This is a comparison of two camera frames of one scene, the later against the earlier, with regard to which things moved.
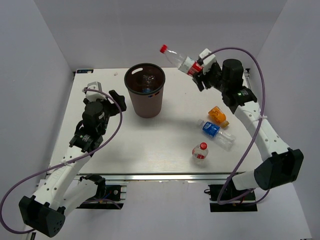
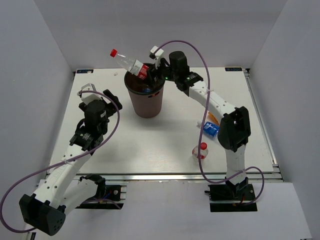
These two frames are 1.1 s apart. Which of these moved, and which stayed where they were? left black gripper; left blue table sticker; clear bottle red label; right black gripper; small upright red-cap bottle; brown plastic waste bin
Moved: right black gripper; clear bottle red label
Stayed: left blue table sticker; brown plastic waste bin; small upright red-cap bottle; left black gripper
